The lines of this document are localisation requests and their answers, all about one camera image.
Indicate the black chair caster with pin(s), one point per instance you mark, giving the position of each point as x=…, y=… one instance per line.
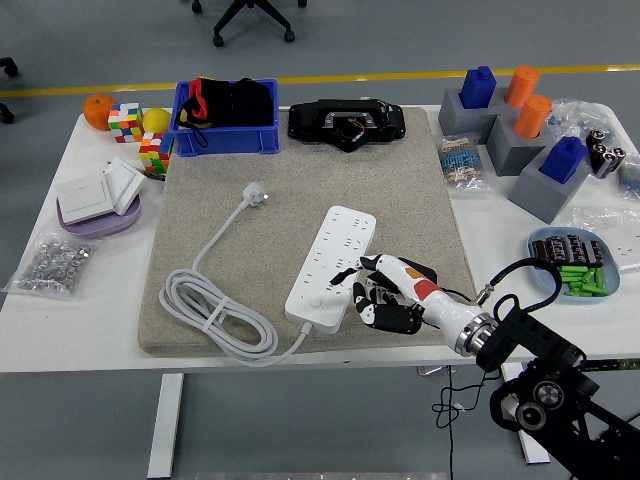
x=10, y=66
x=6, y=114

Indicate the grey stepped block holder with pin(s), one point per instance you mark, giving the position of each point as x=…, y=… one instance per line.
x=540, y=195

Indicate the purple tray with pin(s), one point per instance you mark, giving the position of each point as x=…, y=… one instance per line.
x=100, y=227

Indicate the bag of metal nuts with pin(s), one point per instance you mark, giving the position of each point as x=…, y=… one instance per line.
x=52, y=265

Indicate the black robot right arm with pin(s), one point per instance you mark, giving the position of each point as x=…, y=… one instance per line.
x=520, y=330

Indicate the orange fruit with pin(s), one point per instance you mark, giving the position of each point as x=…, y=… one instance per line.
x=97, y=112

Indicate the clear bag of small parts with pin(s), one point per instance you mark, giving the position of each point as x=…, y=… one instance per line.
x=575, y=120

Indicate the light blue dish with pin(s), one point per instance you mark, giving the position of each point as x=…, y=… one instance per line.
x=614, y=275

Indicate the pile of green cylinders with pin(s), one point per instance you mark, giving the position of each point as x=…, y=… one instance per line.
x=575, y=274

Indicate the black plug adapter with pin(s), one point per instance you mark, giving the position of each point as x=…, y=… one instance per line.
x=425, y=270

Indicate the grey-brown mat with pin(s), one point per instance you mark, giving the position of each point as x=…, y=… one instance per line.
x=300, y=175

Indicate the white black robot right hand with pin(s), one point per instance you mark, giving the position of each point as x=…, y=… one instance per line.
x=450, y=307

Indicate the dark brown capacitor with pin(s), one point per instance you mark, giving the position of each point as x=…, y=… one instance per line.
x=575, y=250
x=557, y=249
x=540, y=250
x=594, y=252

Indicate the blue house-shaped block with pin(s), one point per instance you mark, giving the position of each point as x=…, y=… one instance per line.
x=562, y=162
x=477, y=90

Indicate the bag of resistors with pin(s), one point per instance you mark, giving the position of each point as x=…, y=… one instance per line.
x=462, y=165

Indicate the white power strip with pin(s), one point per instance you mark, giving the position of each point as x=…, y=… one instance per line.
x=345, y=235

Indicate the colourful puzzle cube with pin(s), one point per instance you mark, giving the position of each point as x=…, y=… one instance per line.
x=125, y=122
x=154, y=152

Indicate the black table control panel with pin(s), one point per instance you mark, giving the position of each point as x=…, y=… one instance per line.
x=610, y=365

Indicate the empty clear plastic bag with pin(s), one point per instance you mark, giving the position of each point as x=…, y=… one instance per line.
x=610, y=220

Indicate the white wall switch panel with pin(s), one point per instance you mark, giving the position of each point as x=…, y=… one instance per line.
x=125, y=182
x=82, y=197

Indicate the black office chair base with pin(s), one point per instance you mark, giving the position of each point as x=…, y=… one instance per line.
x=218, y=40

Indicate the orange cylinder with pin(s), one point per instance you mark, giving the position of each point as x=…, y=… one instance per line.
x=521, y=85
x=532, y=117

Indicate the black and red cloth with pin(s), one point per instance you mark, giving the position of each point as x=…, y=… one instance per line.
x=240, y=105

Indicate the black electronic device housing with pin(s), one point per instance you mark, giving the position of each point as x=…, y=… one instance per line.
x=310, y=120

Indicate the yellow lemon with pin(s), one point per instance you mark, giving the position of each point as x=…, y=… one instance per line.
x=156, y=120

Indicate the blue plastic bin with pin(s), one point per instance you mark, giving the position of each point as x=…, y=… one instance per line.
x=225, y=142

